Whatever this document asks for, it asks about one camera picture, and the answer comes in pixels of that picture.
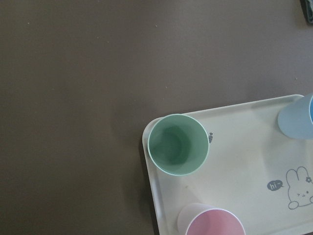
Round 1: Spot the pink plastic cup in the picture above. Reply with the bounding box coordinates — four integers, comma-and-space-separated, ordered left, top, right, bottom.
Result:
177, 203, 246, 235

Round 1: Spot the blue plastic cup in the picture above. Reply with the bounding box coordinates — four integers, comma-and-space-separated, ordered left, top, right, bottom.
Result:
278, 93, 313, 140

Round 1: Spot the green plastic cup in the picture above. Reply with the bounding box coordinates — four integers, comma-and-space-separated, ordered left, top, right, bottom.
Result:
147, 114, 210, 176

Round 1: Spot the cream rabbit print tray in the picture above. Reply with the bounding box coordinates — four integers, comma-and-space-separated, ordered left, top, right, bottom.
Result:
145, 94, 313, 235

